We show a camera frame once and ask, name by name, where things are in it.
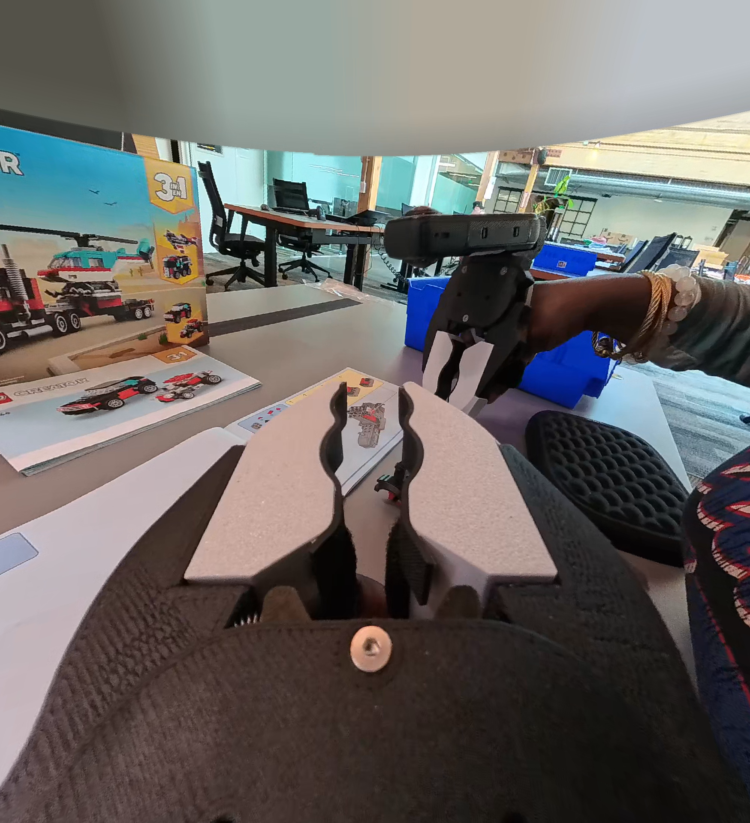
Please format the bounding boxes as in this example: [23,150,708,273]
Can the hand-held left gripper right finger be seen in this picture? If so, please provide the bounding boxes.
[384,382,559,619]

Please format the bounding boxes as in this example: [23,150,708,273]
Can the person's patterned clothing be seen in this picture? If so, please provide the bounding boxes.
[681,411,750,823]

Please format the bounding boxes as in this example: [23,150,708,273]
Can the clear plastic bag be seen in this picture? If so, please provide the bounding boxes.
[306,277,367,303]

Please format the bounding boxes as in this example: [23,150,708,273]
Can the white bead bracelet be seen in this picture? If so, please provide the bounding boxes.
[660,264,703,336]

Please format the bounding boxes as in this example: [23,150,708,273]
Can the person's right hand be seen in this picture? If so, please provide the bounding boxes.
[528,273,647,354]

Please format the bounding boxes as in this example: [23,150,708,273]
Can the green plant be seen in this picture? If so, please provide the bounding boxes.
[534,176,576,217]

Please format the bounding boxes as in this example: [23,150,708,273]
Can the colourful toy set box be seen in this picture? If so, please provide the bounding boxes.
[0,117,210,388]

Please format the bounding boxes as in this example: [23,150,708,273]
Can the wooden office desk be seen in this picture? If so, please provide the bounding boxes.
[223,202,386,291]

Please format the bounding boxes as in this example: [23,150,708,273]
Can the large blue plastic bin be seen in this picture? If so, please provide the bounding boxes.
[406,275,621,410]

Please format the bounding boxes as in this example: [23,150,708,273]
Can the silver ceiling duct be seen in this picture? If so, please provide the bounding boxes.
[542,167,750,210]

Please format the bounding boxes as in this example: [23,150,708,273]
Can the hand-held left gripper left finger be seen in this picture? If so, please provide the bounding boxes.
[184,381,358,621]

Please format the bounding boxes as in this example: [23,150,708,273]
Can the black office chair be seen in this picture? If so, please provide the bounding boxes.
[271,178,332,284]
[196,161,268,291]

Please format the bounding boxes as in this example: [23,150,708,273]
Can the black mesh cushion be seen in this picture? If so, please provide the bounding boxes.
[524,409,691,568]

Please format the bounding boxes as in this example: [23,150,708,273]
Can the black panel board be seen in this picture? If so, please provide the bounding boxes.
[0,95,125,154]

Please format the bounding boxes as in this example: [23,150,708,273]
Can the gold bracelet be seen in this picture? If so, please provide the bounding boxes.
[591,270,673,365]

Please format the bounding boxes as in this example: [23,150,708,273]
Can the closed instruction booklet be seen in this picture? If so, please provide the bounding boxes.
[0,346,262,477]

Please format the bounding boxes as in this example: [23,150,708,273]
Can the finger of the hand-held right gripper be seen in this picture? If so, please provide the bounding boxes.
[423,331,457,398]
[449,342,497,416]

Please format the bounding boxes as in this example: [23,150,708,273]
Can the open instruction booklet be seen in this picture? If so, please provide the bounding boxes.
[227,366,409,497]

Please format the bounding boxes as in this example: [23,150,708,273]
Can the grey desk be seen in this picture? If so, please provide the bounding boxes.
[0,282,701,823]

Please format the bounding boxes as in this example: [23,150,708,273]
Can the black red toy piece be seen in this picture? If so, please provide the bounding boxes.
[375,462,409,504]

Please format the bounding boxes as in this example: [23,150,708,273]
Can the small blue plastic bin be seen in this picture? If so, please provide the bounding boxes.
[532,242,599,275]

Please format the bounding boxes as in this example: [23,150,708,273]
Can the white paper sheet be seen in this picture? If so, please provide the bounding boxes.
[0,427,248,823]

